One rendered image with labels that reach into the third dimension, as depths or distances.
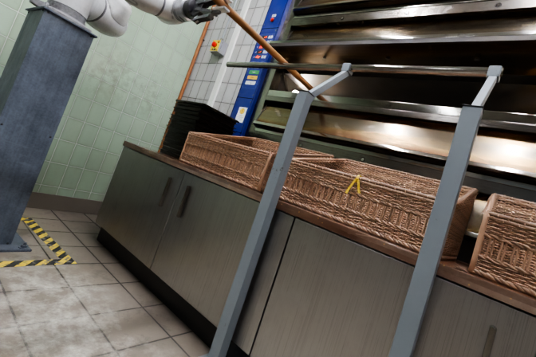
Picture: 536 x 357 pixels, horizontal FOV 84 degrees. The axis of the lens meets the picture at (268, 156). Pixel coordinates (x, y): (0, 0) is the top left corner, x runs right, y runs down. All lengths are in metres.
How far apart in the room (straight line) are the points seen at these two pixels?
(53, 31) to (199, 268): 1.14
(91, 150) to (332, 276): 1.86
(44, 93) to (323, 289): 1.34
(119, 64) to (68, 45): 0.79
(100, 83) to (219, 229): 1.48
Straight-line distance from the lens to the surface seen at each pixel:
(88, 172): 2.39
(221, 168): 1.29
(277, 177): 0.97
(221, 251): 1.16
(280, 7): 2.25
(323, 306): 0.95
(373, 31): 1.83
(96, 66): 2.32
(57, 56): 1.61
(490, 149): 1.45
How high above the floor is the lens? 0.63
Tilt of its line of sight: 4 degrees up
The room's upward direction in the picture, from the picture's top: 19 degrees clockwise
